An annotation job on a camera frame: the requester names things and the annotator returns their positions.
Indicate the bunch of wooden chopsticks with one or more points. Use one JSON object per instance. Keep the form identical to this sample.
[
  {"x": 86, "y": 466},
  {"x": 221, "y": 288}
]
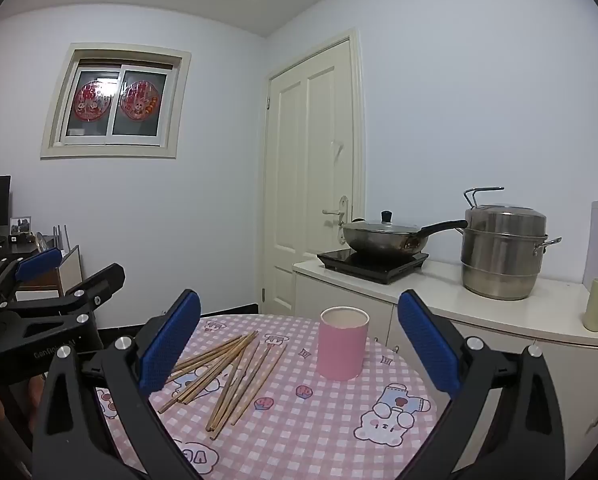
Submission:
[{"x": 218, "y": 356}]

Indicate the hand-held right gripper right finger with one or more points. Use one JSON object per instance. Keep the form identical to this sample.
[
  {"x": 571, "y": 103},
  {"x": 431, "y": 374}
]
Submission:
[{"x": 429, "y": 345}]

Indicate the cream panel door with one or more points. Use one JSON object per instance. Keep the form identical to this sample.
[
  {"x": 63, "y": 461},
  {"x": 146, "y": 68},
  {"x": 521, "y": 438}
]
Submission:
[{"x": 289, "y": 185}]

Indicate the pink checkered tablecloth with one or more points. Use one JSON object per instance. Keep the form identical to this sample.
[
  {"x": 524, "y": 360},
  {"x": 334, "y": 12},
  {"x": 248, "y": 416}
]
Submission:
[{"x": 304, "y": 420}]

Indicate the glass wok lid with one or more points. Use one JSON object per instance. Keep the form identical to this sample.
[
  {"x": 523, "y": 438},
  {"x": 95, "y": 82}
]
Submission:
[{"x": 374, "y": 227}]

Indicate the bundle of metal utensils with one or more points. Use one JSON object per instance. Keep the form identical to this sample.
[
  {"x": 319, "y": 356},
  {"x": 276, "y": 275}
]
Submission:
[{"x": 61, "y": 240}]

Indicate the small photo frame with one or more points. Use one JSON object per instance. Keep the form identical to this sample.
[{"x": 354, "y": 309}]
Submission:
[{"x": 20, "y": 225}]

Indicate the white kitchen cabinet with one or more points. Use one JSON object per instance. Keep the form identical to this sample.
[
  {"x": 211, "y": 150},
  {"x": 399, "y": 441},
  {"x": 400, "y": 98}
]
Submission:
[{"x": 504, "y": 310}]

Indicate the pink cup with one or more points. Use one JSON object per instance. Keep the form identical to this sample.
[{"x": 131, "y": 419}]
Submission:
[{"x": 341, "y": 355}]

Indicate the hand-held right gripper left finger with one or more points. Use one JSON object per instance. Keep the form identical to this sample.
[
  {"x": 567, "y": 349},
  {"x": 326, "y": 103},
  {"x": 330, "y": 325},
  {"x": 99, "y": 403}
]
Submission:
[{"x": 171, "y": 345}]

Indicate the person's left hand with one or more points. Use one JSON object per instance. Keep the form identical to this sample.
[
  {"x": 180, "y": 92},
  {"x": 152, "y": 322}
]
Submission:
[{"x": 36, "y": 400}]

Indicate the stainless steel steamer pot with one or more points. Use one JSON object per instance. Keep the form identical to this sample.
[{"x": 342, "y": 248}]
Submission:
[{"x": 501, "y": 260}]

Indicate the red round window decoration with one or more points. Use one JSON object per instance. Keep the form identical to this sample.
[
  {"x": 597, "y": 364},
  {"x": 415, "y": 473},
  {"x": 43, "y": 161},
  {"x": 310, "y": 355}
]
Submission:
[
  {"x": 136, "y": 100},
  {"x": 91, "y": 101}
]

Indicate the white framed window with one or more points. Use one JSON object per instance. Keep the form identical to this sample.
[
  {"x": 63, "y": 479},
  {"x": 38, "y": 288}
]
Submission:
[{"x": 116, "y": 136}]

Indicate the wooden utensil box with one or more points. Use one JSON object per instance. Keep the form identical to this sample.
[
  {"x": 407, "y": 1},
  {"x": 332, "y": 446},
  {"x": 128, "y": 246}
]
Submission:
[{"x": 71, "y": 270}]

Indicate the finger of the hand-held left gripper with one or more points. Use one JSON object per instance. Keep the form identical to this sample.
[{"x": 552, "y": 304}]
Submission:
[
  {"x": 39, "y": 264},
  {"x": 104, "y": 280}
]

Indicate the black induction cooker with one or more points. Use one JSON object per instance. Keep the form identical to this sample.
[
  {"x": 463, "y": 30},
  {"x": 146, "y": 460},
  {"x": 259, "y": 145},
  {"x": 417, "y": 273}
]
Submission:
[{"x": 369, "y": 266}]

